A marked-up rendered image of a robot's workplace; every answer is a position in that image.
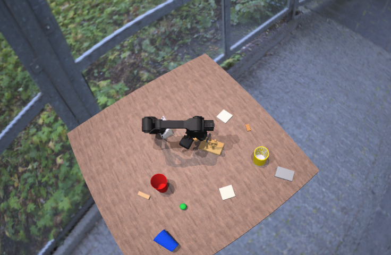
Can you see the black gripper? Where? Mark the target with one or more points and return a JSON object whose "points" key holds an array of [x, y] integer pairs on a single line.
{"points": [[187, 140]]}

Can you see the blue plastic cup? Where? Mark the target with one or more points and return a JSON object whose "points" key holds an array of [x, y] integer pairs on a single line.
{"points": [[165, 240]]}

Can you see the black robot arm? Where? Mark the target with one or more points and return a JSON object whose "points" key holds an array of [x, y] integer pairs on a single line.
{"points": [[152, 125]]}

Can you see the tan rectangular block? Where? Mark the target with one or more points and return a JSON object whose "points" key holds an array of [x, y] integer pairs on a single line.
{"points": [[144, 195]]}

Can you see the yellow mug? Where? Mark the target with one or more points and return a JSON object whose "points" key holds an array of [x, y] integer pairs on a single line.
{"points": [[260, 156]]}

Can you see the red plastic cup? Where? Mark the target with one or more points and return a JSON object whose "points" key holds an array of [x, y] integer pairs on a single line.
{"points": [[159, 182]]}

